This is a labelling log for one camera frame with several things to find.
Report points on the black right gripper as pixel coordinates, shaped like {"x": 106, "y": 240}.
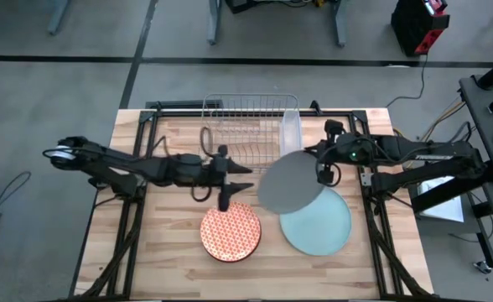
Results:
{"x": 343, "y": 153}

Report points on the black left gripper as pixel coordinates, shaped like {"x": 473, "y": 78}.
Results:
{"x": 223, "y": 180}

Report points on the grey round plate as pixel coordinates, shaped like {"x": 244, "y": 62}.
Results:
{"x": 288, "y": 184}

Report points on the orange patterned round plate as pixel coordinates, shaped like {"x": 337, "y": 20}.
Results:
{"x": 229, "y": 232}

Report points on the light blue round plate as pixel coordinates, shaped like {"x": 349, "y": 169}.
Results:
{"x": 318, "y": 228}

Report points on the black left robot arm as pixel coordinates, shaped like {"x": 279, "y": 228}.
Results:
{"x": 116, "y": 161}

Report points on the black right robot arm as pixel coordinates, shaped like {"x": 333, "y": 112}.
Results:
{"x": 418, "y": 149}

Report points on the clear plastic cutlery holder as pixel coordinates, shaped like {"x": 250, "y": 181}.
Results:
{"x": 290, "y": 130}

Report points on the white paper sheet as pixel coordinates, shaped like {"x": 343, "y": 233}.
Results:
{"x": 443, "y": 205}

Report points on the black slanted support beam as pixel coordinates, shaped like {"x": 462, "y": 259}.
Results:
{"x": 452, "y": 191}

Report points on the grey desk leg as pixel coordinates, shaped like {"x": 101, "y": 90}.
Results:
{"x": 215, "y": 21}
{"x": 58, "y": 17}
{"x": 341, "y": 23}

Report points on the grey side table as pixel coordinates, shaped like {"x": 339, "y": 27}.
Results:
{"x": 481, "y": 121}

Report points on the red and black machine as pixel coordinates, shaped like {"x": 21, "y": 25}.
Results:
{"x": 414, "y": 25}

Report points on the small caster wheel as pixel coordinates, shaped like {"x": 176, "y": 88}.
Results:
{"x": 483, "y": 267}

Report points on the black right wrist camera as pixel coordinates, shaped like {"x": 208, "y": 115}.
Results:
{"x": 333, "y": 126}

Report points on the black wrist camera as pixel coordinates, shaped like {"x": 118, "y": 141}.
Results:
{"x": 222, "y": 151}
{"x": 333, "y": 126}

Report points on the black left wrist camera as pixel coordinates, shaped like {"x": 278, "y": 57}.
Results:
{"x": 222, "y": 151}

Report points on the black aluminium table frame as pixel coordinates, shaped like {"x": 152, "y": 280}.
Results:
{"x": 175, "y": 112}

